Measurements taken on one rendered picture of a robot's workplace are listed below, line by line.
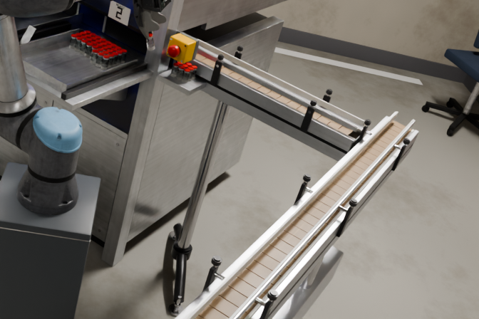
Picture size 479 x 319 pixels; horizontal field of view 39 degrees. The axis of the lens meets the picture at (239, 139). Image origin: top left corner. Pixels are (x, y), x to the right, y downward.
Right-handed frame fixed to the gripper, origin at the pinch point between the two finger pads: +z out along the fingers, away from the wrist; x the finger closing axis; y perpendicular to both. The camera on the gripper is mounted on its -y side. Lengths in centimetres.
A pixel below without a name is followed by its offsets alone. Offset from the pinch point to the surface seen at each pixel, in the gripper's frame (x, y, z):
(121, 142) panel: 18, -27, 56
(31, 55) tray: 2.3, -43.6, 13.5
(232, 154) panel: 93, -14, 114
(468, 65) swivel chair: 267, 91, 147
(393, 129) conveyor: 37, 67, 48
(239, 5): 72, 2, 24
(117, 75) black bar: 7.8, -17.0, 20.6
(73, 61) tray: 8.4, -32.8, 17.9
